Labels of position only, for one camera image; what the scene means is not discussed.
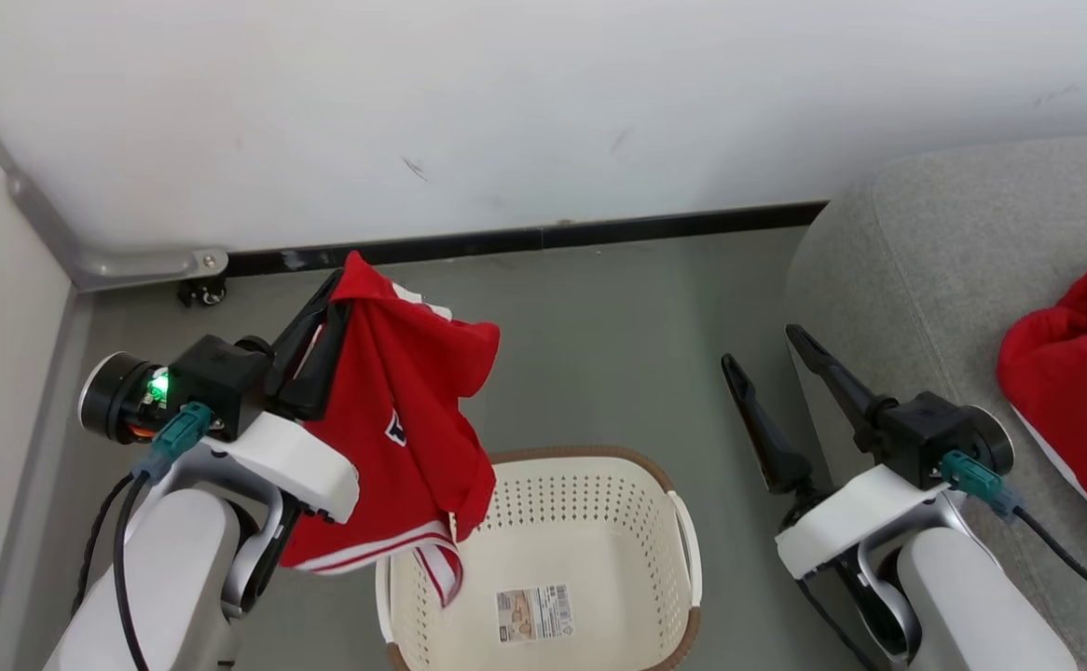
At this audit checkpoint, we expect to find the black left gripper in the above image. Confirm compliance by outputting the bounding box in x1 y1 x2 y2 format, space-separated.
169 269 352 442

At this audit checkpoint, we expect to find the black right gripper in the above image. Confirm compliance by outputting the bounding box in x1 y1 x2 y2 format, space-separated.
720 323 974 496

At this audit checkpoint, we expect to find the red jersey with white trim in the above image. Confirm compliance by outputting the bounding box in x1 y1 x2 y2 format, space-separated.
280 250 502 607

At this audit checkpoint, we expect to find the plain red garment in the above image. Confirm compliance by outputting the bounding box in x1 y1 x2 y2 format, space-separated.
998 239 1087 551

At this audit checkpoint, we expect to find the white perforated laundry basket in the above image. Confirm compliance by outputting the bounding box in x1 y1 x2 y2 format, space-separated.
376 445 703 671

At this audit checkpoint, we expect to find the printed paper basket label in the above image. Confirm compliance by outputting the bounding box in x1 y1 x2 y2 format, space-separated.
495 584 574 644

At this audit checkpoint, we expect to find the small black caster wheel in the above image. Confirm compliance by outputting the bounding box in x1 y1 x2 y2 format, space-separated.
177 276 227 308

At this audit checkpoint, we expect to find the light grey fabric sofa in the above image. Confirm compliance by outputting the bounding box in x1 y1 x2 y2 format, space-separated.
783 130 1087 671

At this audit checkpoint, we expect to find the dark baseboard strip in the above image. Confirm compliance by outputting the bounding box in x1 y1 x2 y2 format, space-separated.
227 200 829 278

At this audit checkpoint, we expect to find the teal left cable connector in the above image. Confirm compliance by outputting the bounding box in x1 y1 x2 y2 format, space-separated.
133 403 214 482

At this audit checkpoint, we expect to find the teal cable connector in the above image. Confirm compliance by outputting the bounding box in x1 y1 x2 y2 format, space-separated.
940 451 1025 519
133 403 214 482

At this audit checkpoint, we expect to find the teal right cable connector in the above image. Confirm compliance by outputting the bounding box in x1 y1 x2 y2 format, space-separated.
940 451 1025 519

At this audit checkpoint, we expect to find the metal partition frame with caster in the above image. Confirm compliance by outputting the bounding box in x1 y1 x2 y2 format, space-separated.
0 70 230 292

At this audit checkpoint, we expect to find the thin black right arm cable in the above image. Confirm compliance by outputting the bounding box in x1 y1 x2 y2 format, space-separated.
1012 508 1087 616
793 576 873 671

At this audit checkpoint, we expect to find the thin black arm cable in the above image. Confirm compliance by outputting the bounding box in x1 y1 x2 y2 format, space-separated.
73 473 136 618
1012 508 1087 616
793 576 873 671
113 473 151 671

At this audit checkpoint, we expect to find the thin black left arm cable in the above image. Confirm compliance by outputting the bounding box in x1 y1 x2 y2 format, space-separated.
73 473 136 618
113 473 151 671

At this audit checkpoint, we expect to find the grey partition base rail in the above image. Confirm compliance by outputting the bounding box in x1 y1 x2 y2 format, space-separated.
0 287 95 671

